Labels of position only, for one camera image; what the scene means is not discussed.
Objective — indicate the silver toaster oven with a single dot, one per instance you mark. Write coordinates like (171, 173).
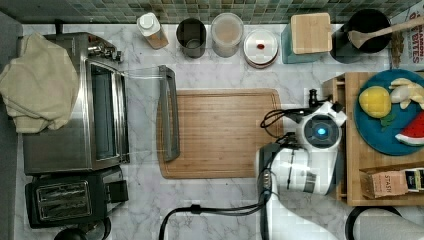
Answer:
(97, 135)

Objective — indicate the round white lidded container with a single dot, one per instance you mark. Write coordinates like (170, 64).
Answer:
(260, 48)

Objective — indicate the teal box bamboo lid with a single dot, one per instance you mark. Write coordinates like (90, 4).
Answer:
(306, 38)

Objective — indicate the wooden spatula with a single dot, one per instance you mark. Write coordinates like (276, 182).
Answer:
(358, 38)

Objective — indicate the black two-slot toaster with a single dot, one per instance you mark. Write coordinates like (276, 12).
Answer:
(65, 199)

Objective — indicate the dark grey empty canister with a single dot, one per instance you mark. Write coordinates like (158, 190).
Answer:
(191, 35)

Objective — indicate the bamboo cutting board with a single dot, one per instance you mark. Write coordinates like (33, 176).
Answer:
(219, 133)

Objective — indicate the toy watermelon slice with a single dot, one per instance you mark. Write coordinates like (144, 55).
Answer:
(413, 133)

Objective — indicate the spice bottle white cap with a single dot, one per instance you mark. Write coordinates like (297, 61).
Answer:
(152, 30)

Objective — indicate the dark blue tea box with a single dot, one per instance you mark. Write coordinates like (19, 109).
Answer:
(414, 179)

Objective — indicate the beige folded cloth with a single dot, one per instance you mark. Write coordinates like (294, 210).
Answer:
(40, 86)

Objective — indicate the yellow toy lemon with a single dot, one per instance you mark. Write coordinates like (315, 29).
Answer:
(375, 102)

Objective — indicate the clear jar with powder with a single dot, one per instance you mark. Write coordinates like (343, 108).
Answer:
(226, 32)

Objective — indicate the wooden drawer cabinet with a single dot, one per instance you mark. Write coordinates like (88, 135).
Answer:
(363, 164)

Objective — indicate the black round object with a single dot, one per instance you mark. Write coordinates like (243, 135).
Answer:
(98, 230)

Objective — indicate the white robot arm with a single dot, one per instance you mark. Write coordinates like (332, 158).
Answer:
(305, 160)

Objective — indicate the blue plate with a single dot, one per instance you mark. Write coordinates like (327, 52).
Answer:
(379, 137)

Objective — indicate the toy banana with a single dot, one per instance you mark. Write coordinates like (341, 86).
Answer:
(404, 91)

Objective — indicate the brown Stash tea box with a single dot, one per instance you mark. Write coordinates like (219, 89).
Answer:
(383, 184)

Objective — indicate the snack bites box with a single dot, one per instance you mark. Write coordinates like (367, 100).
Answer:
(406, 48)

